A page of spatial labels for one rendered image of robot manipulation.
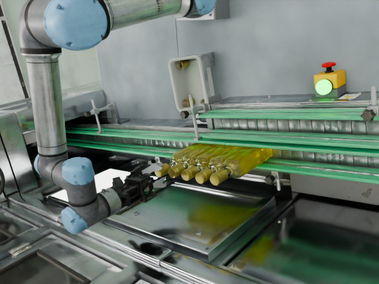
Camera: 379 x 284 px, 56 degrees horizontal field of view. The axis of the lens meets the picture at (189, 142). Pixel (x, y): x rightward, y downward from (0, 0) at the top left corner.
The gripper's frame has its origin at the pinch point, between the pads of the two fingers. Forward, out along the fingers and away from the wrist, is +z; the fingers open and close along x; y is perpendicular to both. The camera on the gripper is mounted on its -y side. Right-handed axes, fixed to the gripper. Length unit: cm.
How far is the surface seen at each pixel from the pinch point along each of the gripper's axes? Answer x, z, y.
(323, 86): 19, 31, 44
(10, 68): 49, 102, -359
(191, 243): -12.0, -14.4, 24.3
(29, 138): 8, -2, -94
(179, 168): 1.0, 2.3, 7.3
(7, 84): 31, 93, -359
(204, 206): -12.6, 4.7, 12.6
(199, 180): -0.6, -0.1, 17.6
